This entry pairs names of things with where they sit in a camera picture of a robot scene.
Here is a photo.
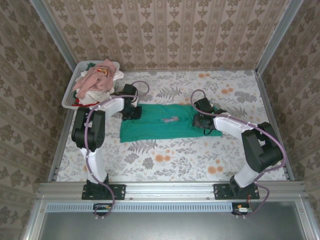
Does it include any grey slotted cable duct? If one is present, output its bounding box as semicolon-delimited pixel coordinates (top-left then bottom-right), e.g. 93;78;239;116
46;202;235;213

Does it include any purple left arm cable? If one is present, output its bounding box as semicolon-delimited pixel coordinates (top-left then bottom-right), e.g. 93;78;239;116
84;80;150;220

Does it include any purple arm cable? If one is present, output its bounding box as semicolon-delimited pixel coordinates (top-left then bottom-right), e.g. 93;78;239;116
190;89;287;218
84;80;150;220

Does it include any green printed t-shirt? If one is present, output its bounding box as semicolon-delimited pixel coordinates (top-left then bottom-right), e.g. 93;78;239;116
119;103;223;143

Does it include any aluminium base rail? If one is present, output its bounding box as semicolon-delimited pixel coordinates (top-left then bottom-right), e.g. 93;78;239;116
37;181;307;201

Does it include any grey metal panel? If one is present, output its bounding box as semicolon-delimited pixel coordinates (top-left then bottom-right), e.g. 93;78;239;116
22;199;320;240

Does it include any red garment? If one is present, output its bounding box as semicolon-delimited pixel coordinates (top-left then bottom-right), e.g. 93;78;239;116
72;98;100;107

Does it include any white plastic laundry basket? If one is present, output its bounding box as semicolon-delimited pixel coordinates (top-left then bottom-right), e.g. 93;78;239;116
61;60;120;110

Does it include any pink crumpled garment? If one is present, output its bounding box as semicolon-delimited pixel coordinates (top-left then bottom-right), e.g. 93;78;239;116
72;58;120;100

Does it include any small black connector board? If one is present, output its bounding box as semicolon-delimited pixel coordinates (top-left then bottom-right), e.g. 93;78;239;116
231;201;253;215
92;202;116;214

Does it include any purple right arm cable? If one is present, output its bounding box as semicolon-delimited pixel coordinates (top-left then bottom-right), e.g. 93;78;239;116
190;89;287;218

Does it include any aluminium table side rail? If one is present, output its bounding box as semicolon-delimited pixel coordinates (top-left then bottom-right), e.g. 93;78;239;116
254;71;296;181

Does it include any aluminium frame post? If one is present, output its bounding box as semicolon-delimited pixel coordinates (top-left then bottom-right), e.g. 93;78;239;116
255;0;306;74
29;0;79;75

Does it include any floral tablecloth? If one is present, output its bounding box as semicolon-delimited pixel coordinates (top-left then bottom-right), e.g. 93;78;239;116
56;69;287;183

